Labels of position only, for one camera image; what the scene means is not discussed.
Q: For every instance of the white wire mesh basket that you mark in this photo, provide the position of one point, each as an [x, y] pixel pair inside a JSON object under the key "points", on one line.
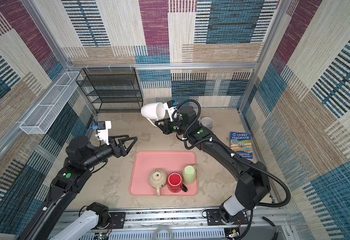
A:
{"points": [[42, 117]]}

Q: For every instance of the blue treehouse book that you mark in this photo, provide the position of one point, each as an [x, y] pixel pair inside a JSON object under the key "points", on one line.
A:
{"points": [[241, 143]]}

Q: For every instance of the beige ceramic teapot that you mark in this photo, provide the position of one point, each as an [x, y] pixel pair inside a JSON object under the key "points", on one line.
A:
{"points": [[157, 180]]}

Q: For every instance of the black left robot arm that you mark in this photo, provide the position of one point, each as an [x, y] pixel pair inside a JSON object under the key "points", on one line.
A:
{"points": [[69, 181]]}

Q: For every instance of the purple ceramic mug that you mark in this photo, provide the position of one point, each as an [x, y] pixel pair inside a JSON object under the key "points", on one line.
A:
{"points": [[207, 122]]}

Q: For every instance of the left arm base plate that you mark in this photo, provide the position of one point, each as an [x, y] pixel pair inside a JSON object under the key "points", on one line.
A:
{"points": [[116, 220]]}

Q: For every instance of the light green mug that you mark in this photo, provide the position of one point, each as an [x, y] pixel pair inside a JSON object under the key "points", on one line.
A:
{"points": [[189, 174]]}

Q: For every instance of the pink plastic tray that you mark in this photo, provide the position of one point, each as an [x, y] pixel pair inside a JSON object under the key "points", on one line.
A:
{"points": [[148, 161]]}

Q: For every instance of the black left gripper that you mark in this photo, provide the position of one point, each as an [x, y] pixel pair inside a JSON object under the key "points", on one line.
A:
{"points": [[121, 151]]}

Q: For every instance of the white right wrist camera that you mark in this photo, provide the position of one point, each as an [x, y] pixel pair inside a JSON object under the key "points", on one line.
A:
{"points": [[171, 108]]}

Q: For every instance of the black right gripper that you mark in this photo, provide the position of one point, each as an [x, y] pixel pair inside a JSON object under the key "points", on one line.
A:
{"points": [[166, 128]]}

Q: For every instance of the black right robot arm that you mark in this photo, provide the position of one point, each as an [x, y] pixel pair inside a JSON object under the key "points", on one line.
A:
{"points": [[252, 181]]}

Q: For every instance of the black wire shelf rack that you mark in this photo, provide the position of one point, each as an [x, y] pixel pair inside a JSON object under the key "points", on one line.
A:
{"points": [[111, 90]]}

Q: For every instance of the white ceramic mug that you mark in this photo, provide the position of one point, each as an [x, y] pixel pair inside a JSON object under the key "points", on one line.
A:
{"points": [[153, 112]]}

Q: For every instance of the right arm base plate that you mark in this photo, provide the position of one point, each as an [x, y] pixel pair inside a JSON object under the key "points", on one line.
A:
{"points": [[214, 218]]}

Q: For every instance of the red ceramic mug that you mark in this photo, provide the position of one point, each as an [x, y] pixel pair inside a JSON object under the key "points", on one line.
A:
{"points": [[175, 183]]}

